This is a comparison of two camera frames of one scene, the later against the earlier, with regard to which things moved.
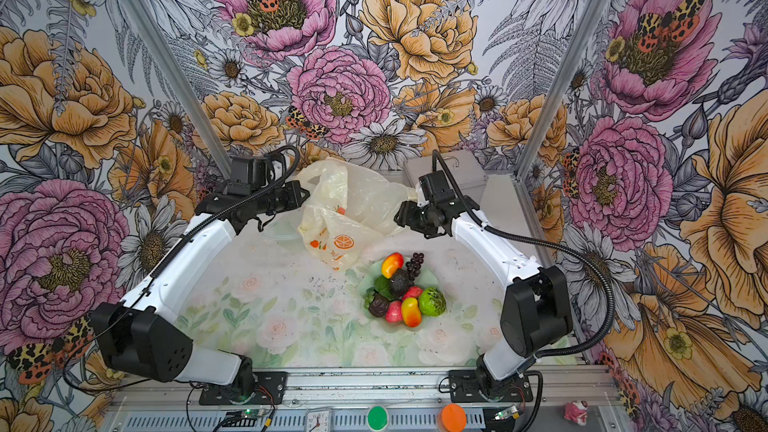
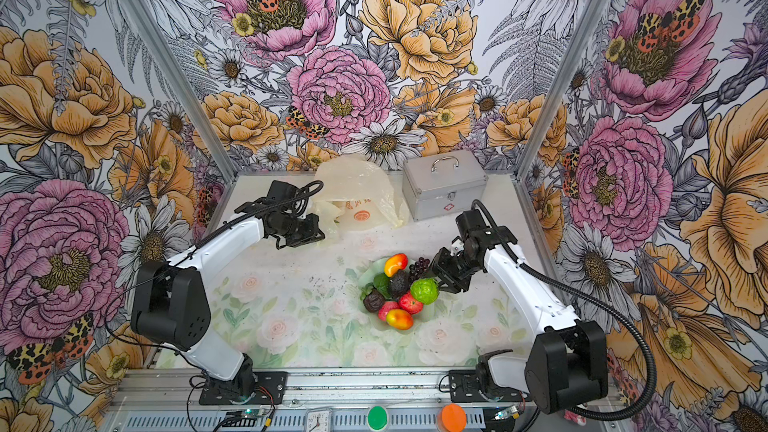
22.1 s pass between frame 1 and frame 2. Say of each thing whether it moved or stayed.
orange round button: stayed
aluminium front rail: stayed
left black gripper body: moved
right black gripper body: moved
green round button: stayed
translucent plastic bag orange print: moved
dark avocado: stayed
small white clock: stayed
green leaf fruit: stayed
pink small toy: stayed
